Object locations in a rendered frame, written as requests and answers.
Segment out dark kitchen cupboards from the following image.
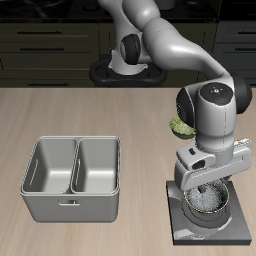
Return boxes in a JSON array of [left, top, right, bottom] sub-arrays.
[[0, 0, 256, 89]]

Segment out flat black base plate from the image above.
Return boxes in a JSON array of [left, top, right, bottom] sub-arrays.
[[89, 54, 168, 88]]

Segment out dark grey stove plate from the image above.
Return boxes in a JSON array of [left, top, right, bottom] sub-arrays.
[[165, 179, 253, 247]]

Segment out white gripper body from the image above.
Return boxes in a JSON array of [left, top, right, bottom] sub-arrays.
[[173, 138, 253, 192]]

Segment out white basket with two bins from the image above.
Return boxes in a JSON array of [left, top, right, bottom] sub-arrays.
[[19, 135, 122, 224]]

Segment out green bowl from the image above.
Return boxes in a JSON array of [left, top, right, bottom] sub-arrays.
[[168, 115, 198, 140]]

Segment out black bowl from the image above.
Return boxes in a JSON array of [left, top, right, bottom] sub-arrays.
[[182, 178, 231, 218]]

